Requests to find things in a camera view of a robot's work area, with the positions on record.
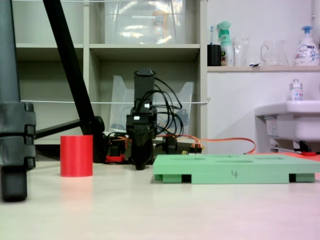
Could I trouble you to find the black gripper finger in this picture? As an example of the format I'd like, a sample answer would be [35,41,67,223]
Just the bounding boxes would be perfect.
[139,129,154,170]
[130,129,143,171]

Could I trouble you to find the red cylinder block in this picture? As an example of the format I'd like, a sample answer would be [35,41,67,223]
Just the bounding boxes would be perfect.
[59,134,94,178]

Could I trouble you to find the clear plastic file holder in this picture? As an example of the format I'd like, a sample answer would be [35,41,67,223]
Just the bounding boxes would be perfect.
[109,74,195,138]

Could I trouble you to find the beige shelf unit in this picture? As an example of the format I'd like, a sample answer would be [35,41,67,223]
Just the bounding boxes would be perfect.
[11,0,208,151]

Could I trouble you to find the green shape sorter board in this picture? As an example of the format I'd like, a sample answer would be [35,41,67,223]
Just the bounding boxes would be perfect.
[152,154,320,185]

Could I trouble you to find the black tripod brace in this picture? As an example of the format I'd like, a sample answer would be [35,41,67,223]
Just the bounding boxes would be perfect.
[34,119,85,140]

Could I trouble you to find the black cup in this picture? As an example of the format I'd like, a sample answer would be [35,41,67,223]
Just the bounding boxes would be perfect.
[207,44,222,67]

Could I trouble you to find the clear plastic storage box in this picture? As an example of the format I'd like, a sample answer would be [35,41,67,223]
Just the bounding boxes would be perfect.
[103,0,188,45]

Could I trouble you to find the dark tripod leg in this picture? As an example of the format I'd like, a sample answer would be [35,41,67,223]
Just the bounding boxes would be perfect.
[42,0,106,138]

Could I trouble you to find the green spray bottle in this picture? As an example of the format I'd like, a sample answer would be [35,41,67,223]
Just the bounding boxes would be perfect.
[216,20,235,67]

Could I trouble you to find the clear plastic measuring cup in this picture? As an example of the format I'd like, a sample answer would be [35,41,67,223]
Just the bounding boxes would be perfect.
[232,36,251,67]

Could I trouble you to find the grey tripod leg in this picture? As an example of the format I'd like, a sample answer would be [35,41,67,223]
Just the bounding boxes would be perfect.
[0,0,37,203]

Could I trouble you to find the glass pitcher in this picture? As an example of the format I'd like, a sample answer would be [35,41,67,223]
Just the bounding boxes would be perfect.
[260,39,290,67]

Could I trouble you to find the white sink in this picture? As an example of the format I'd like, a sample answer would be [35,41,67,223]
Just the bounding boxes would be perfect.
[254,99,320,152]

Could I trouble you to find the clear sanitizer pump bottle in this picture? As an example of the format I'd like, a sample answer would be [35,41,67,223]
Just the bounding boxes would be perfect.
[289,79,305,102]

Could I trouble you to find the white foam soap bottle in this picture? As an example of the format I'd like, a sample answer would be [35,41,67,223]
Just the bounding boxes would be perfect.
[293,24,320,67]

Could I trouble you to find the black arm wire bundle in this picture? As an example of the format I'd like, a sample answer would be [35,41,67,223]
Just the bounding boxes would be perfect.
[139,76,185,138]

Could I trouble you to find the circuit board with wires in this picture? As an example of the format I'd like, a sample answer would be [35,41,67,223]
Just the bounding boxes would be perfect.
[181,142,208,155]

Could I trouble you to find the long orange cable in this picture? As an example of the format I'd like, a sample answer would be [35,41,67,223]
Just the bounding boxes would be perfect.
[172,134,256,155]

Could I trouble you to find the white string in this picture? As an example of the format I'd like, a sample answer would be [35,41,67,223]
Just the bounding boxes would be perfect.
[19,97,212,105]

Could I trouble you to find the wooden wall ledge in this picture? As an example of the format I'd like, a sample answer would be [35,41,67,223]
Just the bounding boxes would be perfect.
[207,65,320,74]

